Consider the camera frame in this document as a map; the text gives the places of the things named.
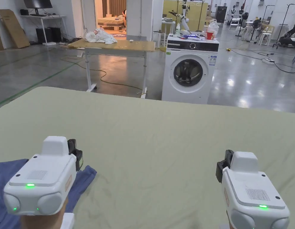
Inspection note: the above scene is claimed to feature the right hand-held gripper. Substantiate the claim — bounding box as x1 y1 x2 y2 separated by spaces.
216 150 291 229

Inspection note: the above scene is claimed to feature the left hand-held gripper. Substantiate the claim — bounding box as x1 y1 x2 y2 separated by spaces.
3 136 84 229

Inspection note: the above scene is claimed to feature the dark blue shirt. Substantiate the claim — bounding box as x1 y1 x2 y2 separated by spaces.
0 158 98 229

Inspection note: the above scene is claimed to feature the person's left hand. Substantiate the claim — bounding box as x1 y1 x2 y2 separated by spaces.
18 205 67 229

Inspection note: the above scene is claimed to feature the bed with pale green sheet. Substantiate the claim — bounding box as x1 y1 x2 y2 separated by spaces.
0 86 295 229

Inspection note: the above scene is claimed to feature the white washing machine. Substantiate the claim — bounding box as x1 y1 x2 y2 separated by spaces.
161 19 220 104

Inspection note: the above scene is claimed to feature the black computer tower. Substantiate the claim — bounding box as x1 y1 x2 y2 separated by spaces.
35 28 52 44
51 27 63 43

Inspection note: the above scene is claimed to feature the flat brown carton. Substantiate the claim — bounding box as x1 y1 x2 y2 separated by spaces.
0 9 31 49

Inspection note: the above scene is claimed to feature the wooden table with white cloths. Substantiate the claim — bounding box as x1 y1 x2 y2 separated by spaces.
67 28 156 99

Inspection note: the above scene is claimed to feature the black standing fan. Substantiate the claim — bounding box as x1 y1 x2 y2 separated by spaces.
250 19 261 44
235 12 248 37

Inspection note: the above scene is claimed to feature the white folding chair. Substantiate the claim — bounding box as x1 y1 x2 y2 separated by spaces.
228 18 241 32

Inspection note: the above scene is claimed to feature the white desk with monitor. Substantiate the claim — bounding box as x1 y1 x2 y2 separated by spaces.
19 0 67 45

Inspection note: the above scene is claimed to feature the bed with beige sheet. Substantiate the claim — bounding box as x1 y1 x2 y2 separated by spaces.
98 16 125 31

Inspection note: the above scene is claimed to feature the black cabinet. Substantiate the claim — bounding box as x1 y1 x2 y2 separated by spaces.
215 6 228 26

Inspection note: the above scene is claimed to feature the black clothes rack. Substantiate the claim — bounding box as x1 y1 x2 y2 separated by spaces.
275 0 295 47

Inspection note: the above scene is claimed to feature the white stool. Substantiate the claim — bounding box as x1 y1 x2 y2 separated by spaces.
152 30 167 48

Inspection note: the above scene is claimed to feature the yellow floor cable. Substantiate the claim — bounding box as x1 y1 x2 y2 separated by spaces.
60 55 143 98

